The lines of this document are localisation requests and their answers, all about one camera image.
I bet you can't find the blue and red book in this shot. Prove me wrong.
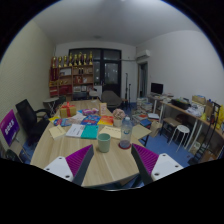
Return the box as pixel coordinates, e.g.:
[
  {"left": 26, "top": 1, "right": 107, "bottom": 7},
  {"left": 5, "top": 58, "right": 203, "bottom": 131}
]
[{"left": 80, "top": 114, "right": 102, "bottom": 126}]

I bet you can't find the wooden shelf unit with trophies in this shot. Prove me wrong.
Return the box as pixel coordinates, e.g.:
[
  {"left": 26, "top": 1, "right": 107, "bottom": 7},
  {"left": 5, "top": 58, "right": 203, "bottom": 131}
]
[{"left": 48, "top": 51, "right": 95, "bottom": 98}]

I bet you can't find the black bag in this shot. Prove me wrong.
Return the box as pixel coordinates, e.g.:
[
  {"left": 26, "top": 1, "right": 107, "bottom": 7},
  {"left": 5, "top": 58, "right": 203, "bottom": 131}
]
[{"left": 4, "top": 148, "right": 24, "bottom": 164}]

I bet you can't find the teal book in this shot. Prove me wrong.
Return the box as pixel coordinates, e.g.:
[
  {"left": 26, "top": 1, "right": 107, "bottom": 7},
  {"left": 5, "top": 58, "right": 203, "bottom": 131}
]
[{"left": 80, "top": 124, "right": 100, "bottom": 140}]

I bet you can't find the yellow gift box red ribbon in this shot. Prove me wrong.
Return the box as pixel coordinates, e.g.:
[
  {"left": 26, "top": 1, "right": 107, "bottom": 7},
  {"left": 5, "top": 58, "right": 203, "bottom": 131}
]
[{"left": 59, "top": 101, "right": 78, "bottom": 119}]

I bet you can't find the long wooden side desk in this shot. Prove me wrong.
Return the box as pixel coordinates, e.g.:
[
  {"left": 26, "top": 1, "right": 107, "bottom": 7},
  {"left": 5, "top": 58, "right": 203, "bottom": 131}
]
[{"left": 146, "top": 94, "right": 224, "bottom": 158}]

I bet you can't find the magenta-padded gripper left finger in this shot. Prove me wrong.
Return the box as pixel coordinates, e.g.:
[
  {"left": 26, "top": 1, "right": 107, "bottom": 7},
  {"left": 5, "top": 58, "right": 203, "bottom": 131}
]
[{"left": 43, "top": 143, "right": 95, "bottom": 187}]

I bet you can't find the white wall air conditioner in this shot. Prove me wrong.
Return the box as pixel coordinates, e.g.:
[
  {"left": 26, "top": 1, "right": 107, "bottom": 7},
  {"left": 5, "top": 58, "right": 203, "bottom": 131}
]
[{"left": 135, "top": 49, "right": 152, "bottom": 61}]

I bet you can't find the black computer monitor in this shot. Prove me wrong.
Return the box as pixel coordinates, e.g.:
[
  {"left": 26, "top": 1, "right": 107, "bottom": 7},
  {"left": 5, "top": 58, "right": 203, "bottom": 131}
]
[{"left": 150, "top": 82, "right": 164, "bottom": 96}]

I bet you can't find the pink flower pot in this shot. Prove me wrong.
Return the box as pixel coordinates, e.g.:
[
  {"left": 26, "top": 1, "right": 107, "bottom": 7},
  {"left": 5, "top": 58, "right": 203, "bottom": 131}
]
[{"left": 112, "top": 108, "right": 126, "bottom": 128}]

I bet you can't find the black office chair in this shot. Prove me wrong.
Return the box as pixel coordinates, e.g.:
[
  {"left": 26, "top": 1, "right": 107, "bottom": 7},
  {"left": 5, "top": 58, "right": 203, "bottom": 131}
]
[{"left": 15, "top": 98, "right": 51, "bottom": 146}]

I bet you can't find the clear plastic water bottle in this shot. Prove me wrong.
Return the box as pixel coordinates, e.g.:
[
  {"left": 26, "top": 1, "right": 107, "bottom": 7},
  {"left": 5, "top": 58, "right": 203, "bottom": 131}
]
[{"left": 119, "top": 116, "right": 134, "bottom": 150}]

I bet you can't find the small round side table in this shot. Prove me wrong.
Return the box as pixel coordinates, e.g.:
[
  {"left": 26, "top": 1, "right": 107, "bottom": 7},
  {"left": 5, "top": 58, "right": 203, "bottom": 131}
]
[{"left": 42, "top": 96, "right": 60, "bottom": 114}]

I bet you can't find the light green cup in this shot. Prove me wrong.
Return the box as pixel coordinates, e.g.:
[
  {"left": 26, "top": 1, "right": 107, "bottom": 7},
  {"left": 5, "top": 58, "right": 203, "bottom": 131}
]
[{"left": 97, "top": 132, "right": 112, "bottom": 154}]

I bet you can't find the pale yellow book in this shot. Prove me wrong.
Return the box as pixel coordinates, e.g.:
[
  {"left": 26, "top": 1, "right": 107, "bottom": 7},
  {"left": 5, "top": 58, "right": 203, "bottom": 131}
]
[{"left": 48, "top": 124, "right": 67, "bottom": 140}]

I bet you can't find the white round stool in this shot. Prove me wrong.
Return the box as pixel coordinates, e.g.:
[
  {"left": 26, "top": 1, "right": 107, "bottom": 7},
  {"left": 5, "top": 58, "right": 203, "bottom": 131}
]
[{"left": 167, "top": 124, "right": 191, "bottom": 154}]

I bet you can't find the pile of books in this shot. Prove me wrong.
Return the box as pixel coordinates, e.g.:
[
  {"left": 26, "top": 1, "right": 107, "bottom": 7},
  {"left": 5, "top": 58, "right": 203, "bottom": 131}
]
[{"left": 132, "top": 97, "right": 160, "bottom": 126}]

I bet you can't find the small orange standing box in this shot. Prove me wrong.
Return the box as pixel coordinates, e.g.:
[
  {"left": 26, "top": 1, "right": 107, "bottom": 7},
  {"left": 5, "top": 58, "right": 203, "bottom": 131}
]
[{"left": 98, "top": 102, "right": 108, "bottom": 117}]

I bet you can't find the white booklet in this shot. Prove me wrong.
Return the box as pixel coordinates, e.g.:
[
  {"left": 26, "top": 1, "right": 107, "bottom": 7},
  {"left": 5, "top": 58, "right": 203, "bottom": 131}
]
[{"left": 65, "top": 123, "right": 86, "bottom": 138}]

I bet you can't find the flat round red coaster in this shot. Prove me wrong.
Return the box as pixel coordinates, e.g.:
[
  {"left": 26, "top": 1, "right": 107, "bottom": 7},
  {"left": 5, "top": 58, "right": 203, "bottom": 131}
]
[{"left": 117, "top": 141, "right": 133, "bottom": 151}]

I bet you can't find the purple sign board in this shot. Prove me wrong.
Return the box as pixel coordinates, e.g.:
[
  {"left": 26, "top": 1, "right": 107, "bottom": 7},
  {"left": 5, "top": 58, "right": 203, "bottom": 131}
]
[{"left": 0, "top": 109, "right": 20, "bottom": 147}]

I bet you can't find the kraft paper envelope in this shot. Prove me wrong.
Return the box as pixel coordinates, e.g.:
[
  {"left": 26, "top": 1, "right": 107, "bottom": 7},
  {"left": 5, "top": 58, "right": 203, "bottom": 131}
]
[{"left": 98, "top": 125, "right": 123, "bottom": 140}]

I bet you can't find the pink flat box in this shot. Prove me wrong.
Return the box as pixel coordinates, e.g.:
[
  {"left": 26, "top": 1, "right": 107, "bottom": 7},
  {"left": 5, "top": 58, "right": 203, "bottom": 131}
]
[{"left": 82, "top": 107, "right": 100, "bottom": 116}]

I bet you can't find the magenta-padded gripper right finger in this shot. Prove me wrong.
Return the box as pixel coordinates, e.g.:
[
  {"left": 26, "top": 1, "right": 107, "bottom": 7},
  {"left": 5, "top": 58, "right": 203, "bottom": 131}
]
[{"left": 130, "top": 143, "right": 184, "bottom": 186}]

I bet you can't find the grey armchair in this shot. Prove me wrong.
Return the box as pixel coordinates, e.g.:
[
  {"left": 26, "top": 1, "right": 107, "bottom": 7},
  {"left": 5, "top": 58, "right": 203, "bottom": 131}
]
[{"left": 100, "top": 90, "right": 123, "bottom": 109}]

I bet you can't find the orange book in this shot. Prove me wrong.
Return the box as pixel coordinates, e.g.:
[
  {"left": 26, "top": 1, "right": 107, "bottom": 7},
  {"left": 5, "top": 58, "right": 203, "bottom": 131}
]
[{"left": 97, "top": 115, "right": 115, "bottom": 127}]

